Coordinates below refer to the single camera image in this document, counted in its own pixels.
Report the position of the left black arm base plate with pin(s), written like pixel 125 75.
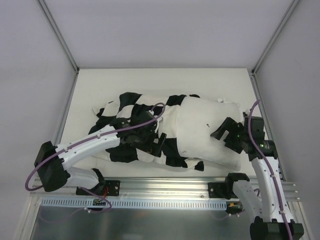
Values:
pixel 110 188

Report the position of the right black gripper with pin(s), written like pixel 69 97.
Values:
pixel 230 139

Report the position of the white slotted cable duct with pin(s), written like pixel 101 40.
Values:
pixel 121 203

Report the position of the aluminium mounting rail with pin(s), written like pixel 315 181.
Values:
pixel 166 188

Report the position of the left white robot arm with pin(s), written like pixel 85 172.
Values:
pixel 54 164

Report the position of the black white checkered pillowcase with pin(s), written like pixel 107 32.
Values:
pixel 130 104

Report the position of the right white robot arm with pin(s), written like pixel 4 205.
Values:
pixel 270 215

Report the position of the aluminium frame post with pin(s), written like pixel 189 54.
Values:
pixel 57 33
pixel 276 34

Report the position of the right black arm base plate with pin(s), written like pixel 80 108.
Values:
pixel 220 190

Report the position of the white pillow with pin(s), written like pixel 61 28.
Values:
pixel 196 120

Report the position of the left aluminium frame post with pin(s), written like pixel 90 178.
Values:
pixel 57 33

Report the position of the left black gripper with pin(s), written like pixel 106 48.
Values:
pixel 155 144

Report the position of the right aluminium frame post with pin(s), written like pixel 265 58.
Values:
pixel 276 34

